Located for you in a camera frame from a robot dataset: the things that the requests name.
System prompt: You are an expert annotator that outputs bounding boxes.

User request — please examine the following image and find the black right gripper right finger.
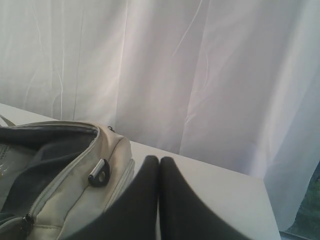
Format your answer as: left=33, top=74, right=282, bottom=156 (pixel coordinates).
left=158, top=156, right=248, bottom=240

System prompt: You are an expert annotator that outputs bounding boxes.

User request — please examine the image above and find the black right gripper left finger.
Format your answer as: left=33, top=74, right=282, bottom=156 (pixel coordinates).
left=66, top=155, right=159, bottom=240

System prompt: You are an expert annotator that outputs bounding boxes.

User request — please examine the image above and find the cream fabric duffel bag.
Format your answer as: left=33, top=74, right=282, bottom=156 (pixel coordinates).
left=0, top=118, right=135, bottom=240

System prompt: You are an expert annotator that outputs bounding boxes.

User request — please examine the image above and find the white backdrop curtain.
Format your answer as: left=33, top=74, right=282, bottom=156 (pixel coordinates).
left=0, top=0, right=320, bottom=231

